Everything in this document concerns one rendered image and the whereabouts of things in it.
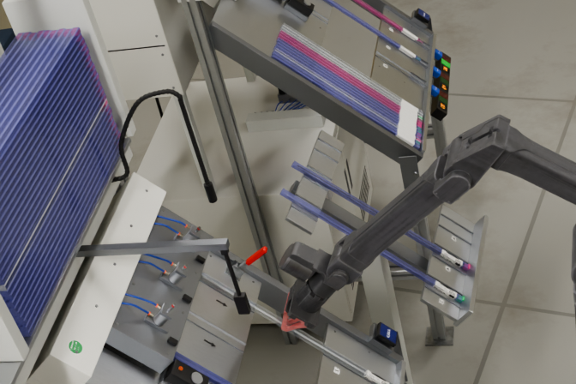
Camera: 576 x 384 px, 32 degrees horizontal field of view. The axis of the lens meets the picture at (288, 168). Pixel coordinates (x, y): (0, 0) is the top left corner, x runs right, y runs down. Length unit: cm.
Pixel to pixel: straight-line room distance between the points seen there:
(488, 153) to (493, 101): 272
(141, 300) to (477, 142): 69
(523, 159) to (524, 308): 178
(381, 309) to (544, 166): 104
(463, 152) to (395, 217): 21
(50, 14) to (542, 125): 266
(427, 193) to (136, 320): 58
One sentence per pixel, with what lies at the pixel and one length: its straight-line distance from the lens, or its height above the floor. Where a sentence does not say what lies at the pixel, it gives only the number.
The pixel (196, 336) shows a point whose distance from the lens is 199.
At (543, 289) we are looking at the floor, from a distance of 345.
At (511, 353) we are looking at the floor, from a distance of 326.
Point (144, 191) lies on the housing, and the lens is 202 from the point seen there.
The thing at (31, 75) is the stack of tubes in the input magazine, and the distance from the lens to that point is 174.
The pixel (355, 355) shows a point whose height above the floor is 80.
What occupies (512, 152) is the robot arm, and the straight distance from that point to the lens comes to 163.
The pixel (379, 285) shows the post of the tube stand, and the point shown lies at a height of 69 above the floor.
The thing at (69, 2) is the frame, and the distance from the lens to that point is 187.
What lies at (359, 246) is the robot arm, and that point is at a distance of 187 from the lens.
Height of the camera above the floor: 242
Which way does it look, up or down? 35 degrees down
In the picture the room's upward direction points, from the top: 15 degrees counter-clockwise
